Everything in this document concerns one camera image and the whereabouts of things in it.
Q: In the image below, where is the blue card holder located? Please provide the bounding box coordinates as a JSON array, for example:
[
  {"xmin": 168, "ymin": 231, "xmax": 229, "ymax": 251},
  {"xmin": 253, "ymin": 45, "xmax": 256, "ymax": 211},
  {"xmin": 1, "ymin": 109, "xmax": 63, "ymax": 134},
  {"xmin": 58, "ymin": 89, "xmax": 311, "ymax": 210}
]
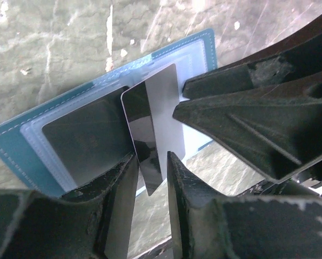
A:
[{"xmin": 0, "ymin": 29, "xmax": 217, "ymax": 197}]

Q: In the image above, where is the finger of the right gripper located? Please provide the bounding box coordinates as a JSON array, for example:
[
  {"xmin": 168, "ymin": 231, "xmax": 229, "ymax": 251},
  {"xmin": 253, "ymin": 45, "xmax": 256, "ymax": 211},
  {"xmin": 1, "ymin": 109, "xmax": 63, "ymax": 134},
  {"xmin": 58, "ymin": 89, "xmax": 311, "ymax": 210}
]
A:
[
  {"xmin": 173, "ymin": 72, "xmax": 322, "ymax": 183},
  {"xmin": 183, "ymin": 15, "xmax": 322, "ymax": 99}
]

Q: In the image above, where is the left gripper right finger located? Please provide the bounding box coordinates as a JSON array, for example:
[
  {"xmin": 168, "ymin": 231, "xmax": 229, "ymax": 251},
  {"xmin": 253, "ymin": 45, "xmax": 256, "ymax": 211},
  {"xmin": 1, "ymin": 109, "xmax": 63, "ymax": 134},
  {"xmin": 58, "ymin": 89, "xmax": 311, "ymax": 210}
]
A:
[{"xmin": 167, "ymin": 152, "xmax": 322, "ymax": 258}]

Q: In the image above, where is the grey card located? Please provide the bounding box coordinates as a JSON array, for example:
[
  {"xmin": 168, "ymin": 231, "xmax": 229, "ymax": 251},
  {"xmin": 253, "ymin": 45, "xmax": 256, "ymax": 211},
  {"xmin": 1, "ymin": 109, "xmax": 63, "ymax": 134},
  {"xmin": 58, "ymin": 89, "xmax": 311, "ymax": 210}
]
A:
[{"xmin": 42, "ymin": 86, "xmax": 133, "ymax": 186}]

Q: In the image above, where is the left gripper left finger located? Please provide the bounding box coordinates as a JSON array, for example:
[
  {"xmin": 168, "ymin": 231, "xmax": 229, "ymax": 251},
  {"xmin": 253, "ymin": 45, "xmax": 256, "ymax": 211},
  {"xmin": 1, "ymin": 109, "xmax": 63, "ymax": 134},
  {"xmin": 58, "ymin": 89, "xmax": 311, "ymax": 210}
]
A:
[{"xmin": 0, "ymin": 153, "xmax": 138, "ymax": 258}]

